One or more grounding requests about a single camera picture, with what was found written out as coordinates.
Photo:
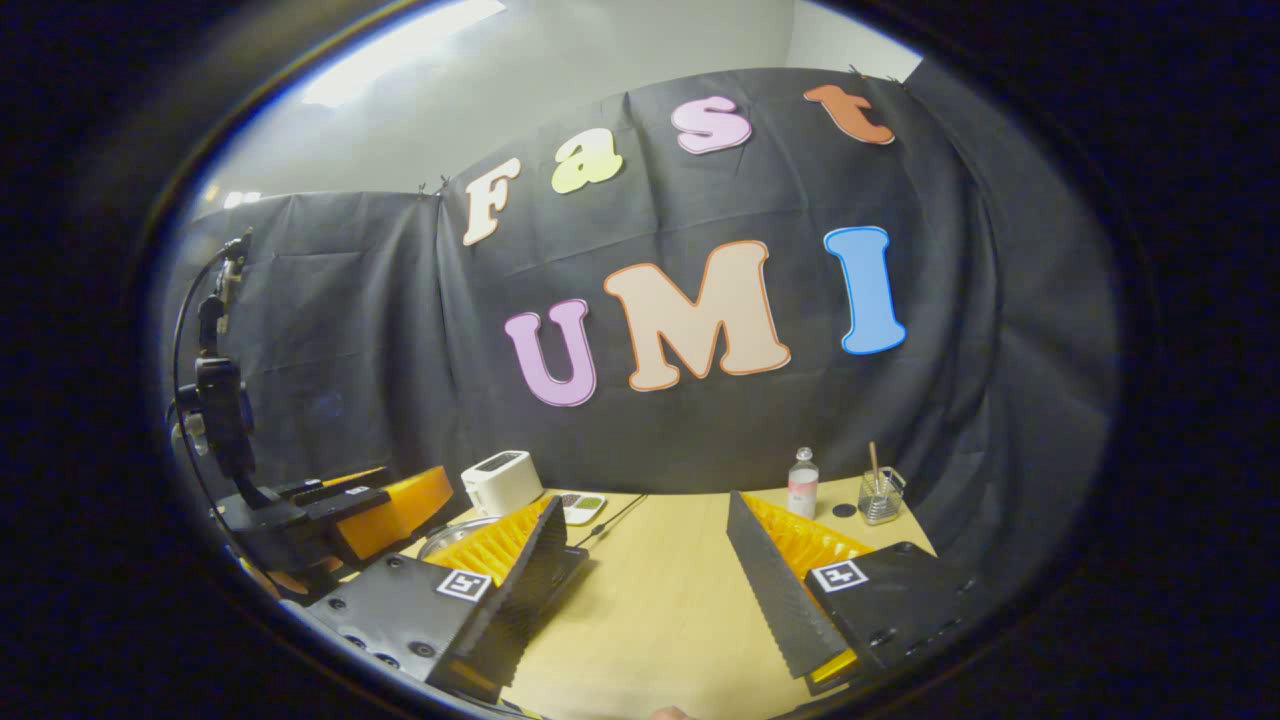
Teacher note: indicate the white divided dish of beans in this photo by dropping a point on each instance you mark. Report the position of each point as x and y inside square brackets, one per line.
[583, 508]

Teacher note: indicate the clear bottle with pink label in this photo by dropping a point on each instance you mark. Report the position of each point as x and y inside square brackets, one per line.
[803, 485]

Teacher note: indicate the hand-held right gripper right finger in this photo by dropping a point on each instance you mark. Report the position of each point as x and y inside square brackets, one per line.
[775, 590]

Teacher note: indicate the white toaster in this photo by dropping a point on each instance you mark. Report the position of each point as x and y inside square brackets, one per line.
[500, 482]

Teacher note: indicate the wooden stick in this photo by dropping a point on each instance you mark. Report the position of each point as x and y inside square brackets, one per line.
[874, 460]

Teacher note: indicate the black induction cooktop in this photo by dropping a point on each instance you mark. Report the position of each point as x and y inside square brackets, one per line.
[577, 568]

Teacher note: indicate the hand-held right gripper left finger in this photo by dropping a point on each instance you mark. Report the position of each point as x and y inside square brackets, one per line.
[520, 600]

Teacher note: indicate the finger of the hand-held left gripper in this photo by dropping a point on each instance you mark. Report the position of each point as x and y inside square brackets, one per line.
[400, 510]

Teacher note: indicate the clear glass holder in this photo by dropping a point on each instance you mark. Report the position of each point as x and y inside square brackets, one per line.
[882, 500]

